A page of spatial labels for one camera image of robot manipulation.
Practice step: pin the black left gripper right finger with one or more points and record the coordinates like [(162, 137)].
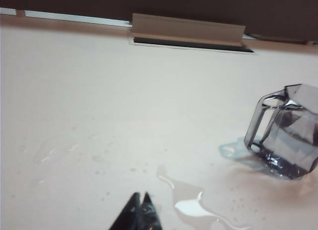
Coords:
[(150, 215)]

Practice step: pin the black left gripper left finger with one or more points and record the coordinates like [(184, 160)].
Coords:
[(126, 216)]

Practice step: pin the spilled water puddle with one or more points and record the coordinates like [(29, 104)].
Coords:
[(191, 205)]

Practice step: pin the clear grey faceted mug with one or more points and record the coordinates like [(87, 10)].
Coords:
[(285, 140)]

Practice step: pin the brown fabric desk partition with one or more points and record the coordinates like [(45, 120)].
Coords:
[(174, 4)]

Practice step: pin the beige partition foot bracket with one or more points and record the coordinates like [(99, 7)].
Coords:
[(20, 13)]

